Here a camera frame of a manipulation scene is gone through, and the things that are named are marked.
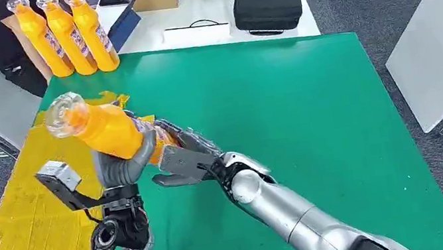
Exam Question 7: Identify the black smartphone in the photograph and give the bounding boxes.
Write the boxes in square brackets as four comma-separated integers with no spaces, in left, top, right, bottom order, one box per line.
[97,0,131,9]

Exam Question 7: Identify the orange drink bottle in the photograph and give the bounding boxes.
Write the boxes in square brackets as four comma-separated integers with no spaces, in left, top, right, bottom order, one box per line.
[40,76,182,182]
[64,0,122,78]
[35,0,99,82]
[5,0,76,84]

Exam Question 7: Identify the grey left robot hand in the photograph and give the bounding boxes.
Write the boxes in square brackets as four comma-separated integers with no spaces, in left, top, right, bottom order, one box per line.
[89,127,165,192]

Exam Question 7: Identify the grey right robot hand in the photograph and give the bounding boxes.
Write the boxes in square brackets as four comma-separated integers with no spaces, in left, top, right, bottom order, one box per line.
[153,109,225,169]

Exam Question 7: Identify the yellow plastic sheet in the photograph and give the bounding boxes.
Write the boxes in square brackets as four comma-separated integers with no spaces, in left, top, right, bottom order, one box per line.
[0,84,176,250]

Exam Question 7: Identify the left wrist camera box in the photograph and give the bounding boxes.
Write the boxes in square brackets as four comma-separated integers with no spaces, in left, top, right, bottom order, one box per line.
[34,156,84,198]

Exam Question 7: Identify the green table mat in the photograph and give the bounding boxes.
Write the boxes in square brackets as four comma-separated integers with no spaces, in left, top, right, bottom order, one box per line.
[31,5,443,250]

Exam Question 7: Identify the thin black cable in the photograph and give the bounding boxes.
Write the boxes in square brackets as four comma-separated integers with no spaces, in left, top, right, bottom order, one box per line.
[163,15,229,35]

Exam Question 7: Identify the black zip case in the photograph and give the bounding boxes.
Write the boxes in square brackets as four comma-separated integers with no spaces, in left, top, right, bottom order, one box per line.
[231,0,307,42]

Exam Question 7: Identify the blue tablet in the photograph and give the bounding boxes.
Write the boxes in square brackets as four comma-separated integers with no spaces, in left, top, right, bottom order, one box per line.
[101,0,147,53]

